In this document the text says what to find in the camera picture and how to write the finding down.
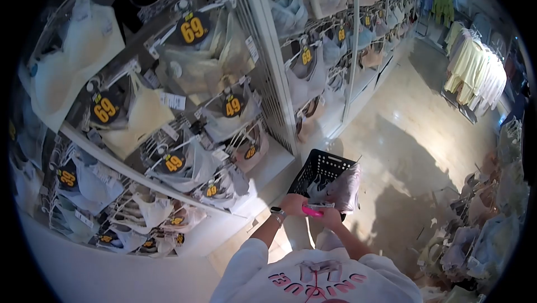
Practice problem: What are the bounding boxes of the person's left hand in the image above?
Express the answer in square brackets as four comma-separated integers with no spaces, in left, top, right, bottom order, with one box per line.
[279,193,310,218]

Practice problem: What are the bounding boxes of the person's right hand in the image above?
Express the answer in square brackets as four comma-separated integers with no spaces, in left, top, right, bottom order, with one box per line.
[315,207,343,231]

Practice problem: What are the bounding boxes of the person's left fingers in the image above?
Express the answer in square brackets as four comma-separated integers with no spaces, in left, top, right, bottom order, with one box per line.
[295,194,310,217]

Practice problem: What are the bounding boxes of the pale pink garment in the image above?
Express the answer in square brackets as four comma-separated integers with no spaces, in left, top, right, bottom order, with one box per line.
[306,162,362,215]

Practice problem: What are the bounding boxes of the black plastic shopping basket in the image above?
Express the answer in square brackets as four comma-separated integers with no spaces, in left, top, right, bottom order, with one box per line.
[287,149,358,221]

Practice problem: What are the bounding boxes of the person's body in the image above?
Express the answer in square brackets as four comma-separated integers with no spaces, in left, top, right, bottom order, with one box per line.
[210,238,424,303]

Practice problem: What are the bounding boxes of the full shop garment rack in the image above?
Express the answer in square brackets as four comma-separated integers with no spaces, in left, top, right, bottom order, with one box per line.
[415,116,530,303]

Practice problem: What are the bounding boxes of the full shop shelf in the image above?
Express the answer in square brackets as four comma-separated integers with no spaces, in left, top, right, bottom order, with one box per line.
[8,0,423,258]

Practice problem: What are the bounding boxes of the rack of yellow white clothes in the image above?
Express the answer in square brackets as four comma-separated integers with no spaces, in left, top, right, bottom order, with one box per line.
[442,21,509,124]

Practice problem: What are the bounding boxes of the green hanging garments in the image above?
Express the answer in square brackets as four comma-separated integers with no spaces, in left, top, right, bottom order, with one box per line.
[430,0,456,28]

